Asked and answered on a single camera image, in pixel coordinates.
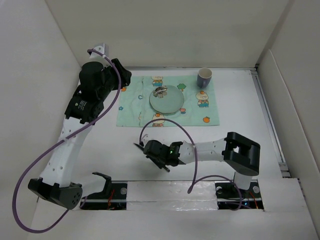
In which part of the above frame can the green cartoon print cloth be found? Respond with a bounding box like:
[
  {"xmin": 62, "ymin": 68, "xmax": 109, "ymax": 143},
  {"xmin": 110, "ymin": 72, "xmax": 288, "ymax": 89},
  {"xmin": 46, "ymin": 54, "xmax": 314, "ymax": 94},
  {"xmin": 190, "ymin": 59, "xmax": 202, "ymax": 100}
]
[{"xmin": 116, "ymin": 75, "xmax": 220, "ymax": 127}]

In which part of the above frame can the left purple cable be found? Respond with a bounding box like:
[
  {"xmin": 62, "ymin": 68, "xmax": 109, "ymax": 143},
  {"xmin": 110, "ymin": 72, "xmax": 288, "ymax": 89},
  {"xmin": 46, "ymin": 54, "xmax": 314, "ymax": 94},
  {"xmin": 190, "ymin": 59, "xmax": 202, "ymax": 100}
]
[{"xmin": 11, "ymin": 48, "xmax": 123, "ymax": 234}]

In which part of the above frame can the light green floral plate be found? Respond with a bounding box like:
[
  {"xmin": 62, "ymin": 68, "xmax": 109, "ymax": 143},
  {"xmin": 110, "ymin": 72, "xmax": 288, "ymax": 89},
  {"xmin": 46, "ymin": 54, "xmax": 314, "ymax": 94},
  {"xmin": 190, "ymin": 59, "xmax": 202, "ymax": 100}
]
[{"xmin": 149, "ymin": 85, "xmax": 185, "ymax": 114}]

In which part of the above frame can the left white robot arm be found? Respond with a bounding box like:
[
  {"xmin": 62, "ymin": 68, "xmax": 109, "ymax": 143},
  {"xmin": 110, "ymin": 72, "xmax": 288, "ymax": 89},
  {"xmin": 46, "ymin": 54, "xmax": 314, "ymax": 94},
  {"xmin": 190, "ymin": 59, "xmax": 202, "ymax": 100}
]
[{"xmin": 27, "ymin": 58, "xmax": 132, "ymax": 210}]

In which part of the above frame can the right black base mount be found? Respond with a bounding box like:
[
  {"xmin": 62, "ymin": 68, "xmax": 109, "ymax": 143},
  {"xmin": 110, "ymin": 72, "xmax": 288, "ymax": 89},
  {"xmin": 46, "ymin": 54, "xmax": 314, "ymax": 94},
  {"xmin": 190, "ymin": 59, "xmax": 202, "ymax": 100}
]
[{"xmin": 215, "ymin": 180, "xmax": 264, "ymax": 210}]

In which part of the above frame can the purple cable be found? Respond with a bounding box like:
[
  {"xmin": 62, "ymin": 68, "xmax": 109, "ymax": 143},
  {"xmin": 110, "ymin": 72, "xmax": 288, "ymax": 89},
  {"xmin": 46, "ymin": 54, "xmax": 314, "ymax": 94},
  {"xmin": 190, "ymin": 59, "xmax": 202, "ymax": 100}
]
[
  {"xmin": 139, "ymin": 118, "xmax": 243, "ymax": 211},
  {"xmin": 11, "ymin": 48, "xmax": 123, "ymax": 234}
]

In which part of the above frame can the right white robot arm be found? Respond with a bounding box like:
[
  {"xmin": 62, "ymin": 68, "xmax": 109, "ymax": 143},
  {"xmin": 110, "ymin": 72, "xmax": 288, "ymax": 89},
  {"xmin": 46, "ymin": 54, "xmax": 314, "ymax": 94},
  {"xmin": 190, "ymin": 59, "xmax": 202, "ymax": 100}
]
[{"xmin": 138, "ymin": 132, "xmax": 261, "ymax": 197}]

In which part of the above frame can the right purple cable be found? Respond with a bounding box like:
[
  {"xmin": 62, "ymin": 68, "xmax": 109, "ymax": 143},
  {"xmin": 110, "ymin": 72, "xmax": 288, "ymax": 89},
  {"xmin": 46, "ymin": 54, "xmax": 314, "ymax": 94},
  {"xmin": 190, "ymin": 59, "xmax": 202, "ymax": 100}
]
[{"xmin": 139, "ymin": 118, "xmax": 243, "ymax": 211}]

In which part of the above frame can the purple ceramic mug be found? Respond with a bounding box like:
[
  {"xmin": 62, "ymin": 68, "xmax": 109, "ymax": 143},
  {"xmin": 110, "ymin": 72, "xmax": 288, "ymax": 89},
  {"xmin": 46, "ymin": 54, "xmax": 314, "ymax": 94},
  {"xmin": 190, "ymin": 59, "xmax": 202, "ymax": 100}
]
[{"xmin": 196, "ymin": 67, "xmax": 212, "ymax": 88}]

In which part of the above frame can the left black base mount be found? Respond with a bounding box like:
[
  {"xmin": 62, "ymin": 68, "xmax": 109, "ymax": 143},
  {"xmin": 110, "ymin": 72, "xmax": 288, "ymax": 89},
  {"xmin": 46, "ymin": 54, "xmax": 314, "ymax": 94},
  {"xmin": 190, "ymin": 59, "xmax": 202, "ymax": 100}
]
[{"xmin": 79, "ymin": 181, "xmax": 128, "ymax": 211}]

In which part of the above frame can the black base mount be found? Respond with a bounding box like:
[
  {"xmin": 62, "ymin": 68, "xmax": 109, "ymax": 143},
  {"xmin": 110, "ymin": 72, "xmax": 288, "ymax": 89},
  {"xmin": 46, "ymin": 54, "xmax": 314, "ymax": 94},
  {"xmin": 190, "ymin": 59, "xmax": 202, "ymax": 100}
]
[
  {"xmin": 215, "ymin": 180, "xmax": 264, "ymax": 210},
  {"xmin": 79, "ymin": 181, "xmax": 128, "ymax": 211}
]

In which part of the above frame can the steel table knife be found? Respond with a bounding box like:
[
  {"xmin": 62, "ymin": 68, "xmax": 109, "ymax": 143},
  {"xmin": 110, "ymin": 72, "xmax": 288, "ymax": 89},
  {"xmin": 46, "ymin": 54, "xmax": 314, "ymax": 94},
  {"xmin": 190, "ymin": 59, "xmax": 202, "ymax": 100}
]
[{"xmin": 133, "ymin": 143, "xmax": 170, "ymax": 173}]

